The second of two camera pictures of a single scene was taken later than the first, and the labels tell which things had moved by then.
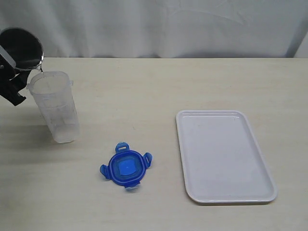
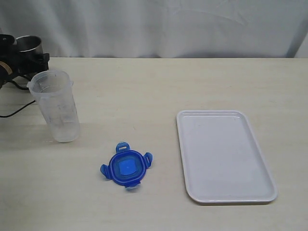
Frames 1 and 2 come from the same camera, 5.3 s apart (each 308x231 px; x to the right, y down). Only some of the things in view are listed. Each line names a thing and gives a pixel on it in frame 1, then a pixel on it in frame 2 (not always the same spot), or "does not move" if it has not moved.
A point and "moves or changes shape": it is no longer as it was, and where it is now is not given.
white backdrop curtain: [102, 29] does not move
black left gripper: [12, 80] → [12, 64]
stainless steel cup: [24, 49] moves or changes shape
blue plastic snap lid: [127, 168] does not move
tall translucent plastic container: [52, 91] does not move
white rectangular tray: [223, 160] does not move
